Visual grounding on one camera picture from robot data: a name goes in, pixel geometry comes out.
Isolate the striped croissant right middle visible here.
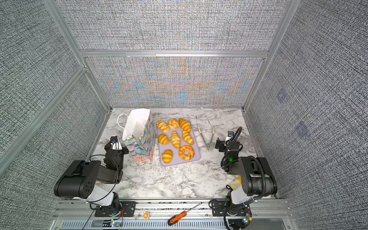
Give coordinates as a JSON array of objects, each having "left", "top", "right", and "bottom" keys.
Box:
[{"left": 182, "top": 130, "right": 194, "bottom": 145}]

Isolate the ring donut bread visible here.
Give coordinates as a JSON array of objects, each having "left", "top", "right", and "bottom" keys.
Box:
[{"left": 179, "top": 145, "right": 195, "bottom": 161}]

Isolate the small striped croissant left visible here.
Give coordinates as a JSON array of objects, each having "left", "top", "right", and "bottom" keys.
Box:
[{"left": 158, "top": 134, "right": 170, "bottom": 145}]

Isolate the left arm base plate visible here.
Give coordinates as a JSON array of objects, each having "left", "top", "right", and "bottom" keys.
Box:
[{"left": 94, "top": 201, "right": 137, "bottom": 218}]

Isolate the yellow black work glove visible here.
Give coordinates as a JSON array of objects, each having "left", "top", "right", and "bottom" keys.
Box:
[{"left": 228, "top": 177, "right": 242, "bottom": 190}]

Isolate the orange handled screwdriver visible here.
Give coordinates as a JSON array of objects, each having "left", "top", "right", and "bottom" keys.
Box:
[{"left": 167, "top": 202, "right": 202, "bottom": 226}]

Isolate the twisted braid bread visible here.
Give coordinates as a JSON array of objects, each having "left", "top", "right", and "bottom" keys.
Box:
[{"left": 156, "top": 120, "right": 170, "bottom": 133}]

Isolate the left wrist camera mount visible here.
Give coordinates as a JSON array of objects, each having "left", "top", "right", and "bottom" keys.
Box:
[{"left": 110, "top": 136, "right": 122, "bottom": 150}]

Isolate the small orange tag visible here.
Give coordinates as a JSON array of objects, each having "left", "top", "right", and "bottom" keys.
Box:
[{"left": 143, "top": 212, "right": 150, "bottom": 219}]

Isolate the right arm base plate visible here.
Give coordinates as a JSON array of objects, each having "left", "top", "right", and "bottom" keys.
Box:
[{"left": 209, "top": 199, "right": 252, "bottom": 217}]

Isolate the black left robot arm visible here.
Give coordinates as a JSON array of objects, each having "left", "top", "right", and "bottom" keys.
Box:
[{"left": 54, "top": 136, "right": 129, "bottom": 217}]

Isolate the floral paper gift bag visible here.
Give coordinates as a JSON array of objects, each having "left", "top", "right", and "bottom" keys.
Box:
[{"left": 117, "top": 108, "right": 157, "bottom": 164}]

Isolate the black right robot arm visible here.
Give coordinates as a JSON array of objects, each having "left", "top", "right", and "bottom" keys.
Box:
[{"left": 215, "top": 138, "right": 278, "bottom": 215}]

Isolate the striped croissant top right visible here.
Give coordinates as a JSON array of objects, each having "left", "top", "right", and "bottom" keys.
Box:
[{"left": 179, "top": 118, "right": 191, "bottom": 133}]

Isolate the striped croissant bottom left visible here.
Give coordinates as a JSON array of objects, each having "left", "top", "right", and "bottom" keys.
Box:
[{"left": 162, "top": 149, "right": 173, "bottom": 163}]

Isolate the long scored bread loaf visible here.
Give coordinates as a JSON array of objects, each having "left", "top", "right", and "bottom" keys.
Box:
[{"left": 171, "top": 131, "right": 181, "bottom": 149}]

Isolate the lilac plastic tray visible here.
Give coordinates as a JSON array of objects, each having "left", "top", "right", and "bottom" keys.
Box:
[{"left": 156, "top": 117, "right": 201, "bottom": 166}]

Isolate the round scored bun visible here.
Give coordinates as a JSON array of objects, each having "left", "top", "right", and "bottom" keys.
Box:
[{"left": 168, "top": 119, "right": 180, "bottom": 130}]

